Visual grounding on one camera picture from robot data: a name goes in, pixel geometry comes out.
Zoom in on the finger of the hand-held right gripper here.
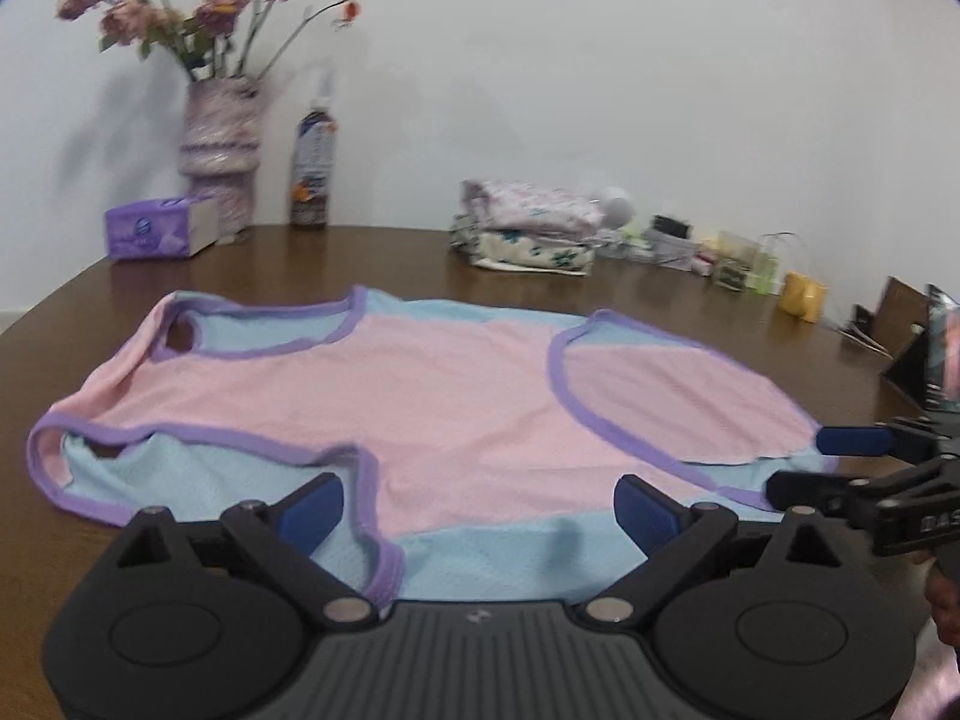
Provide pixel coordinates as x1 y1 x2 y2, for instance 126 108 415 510
816 414 960 464
765 457 960 531

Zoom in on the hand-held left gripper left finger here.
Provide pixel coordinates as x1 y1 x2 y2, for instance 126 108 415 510
101 471 380 628

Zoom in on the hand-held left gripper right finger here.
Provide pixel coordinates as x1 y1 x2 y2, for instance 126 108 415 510
579 474 867 628

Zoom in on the pink and blue sleeveless top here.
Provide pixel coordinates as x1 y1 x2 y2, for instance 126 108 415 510
26 285 841 608

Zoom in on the black stand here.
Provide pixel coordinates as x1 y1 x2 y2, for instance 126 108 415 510
881 283 960 415

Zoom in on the brown ruler board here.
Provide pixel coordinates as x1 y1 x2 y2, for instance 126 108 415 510
874 276 935 353

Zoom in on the yellow mug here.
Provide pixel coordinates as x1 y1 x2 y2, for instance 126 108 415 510
776 272 830 323

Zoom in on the glass cup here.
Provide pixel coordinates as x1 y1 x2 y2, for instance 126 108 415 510
712 231 758 292

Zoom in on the printed tin box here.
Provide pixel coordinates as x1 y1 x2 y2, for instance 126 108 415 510
649 229 702 271

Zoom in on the folded cream floral cloth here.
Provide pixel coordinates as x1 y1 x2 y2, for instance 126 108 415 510
448 214 597 276

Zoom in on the white robot speaker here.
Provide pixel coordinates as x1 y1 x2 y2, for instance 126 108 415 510
596 186 638 230

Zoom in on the purple tissue box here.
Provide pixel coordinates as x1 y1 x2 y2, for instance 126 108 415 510
103 195 222 263

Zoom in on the folded pink floral cloth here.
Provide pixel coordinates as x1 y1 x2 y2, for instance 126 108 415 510
459 178 608 235

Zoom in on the tea bottle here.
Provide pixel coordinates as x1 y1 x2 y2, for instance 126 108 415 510
289 86 336 230

